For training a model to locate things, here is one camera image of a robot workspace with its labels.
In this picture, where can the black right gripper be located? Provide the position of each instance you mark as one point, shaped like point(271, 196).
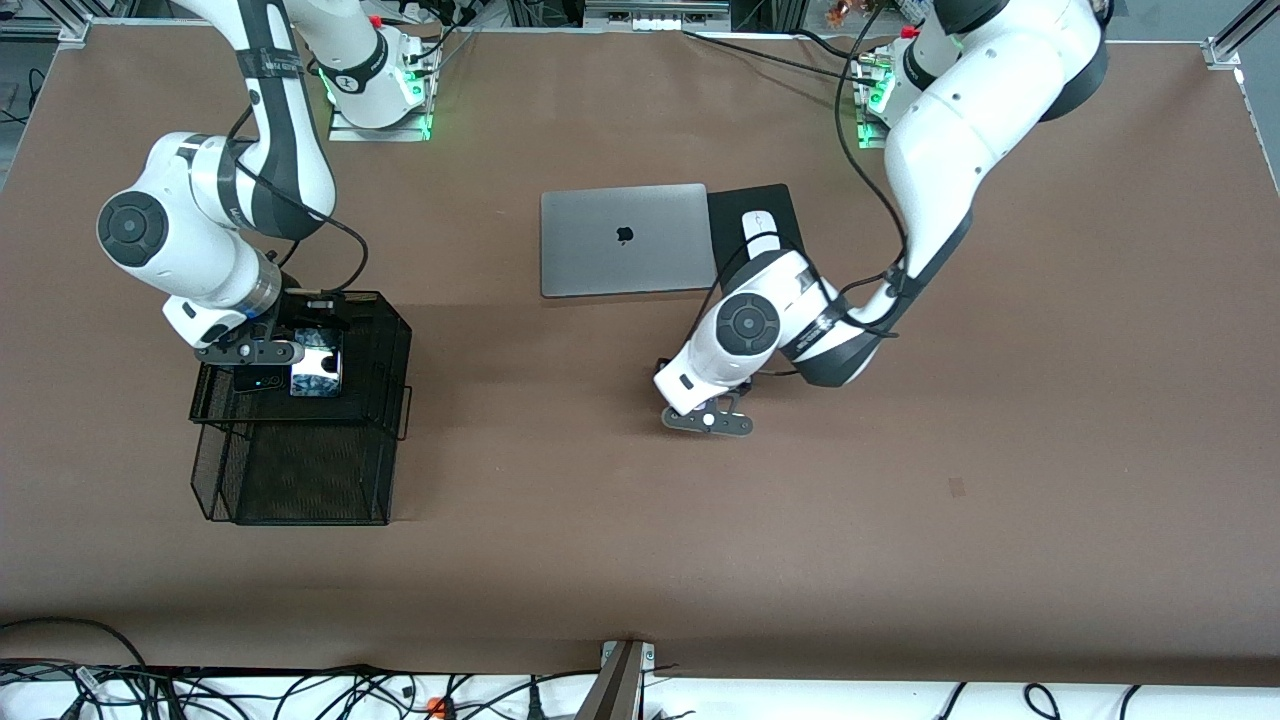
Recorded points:
point(296, 322)

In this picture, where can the long black slab phone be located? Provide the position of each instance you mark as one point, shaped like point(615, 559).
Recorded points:
point(310, 380)

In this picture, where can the small black flip phone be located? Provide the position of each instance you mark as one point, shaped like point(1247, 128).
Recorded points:
point(255, 382)

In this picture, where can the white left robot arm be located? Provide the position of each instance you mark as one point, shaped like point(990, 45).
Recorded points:
point(950, 150)

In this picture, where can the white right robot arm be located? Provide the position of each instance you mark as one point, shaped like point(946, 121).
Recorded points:
point(200, 250)

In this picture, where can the silver closed laptop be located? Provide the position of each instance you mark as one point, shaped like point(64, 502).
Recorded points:
point(600, 260)

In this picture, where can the black mesh two-tier tray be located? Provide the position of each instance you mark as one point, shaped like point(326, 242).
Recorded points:
point(300, 480)

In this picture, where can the white computer mouse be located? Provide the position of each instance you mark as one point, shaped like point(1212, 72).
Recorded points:
point(760, 228)

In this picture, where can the black mouse pad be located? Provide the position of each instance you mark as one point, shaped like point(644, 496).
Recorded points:
point(726, 205)

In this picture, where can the white power strip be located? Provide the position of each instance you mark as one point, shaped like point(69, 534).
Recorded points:
point(660, 20)

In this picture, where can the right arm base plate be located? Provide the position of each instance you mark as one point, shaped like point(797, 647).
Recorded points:
point(345, 133)

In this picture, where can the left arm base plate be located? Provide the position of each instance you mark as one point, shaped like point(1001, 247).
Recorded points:
point(872, 135)

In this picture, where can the grey metal camera stand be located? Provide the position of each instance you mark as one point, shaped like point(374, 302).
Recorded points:
point(620, 690)

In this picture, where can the aluminium frame profile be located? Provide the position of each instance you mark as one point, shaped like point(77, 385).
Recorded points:
point(1225, 50)

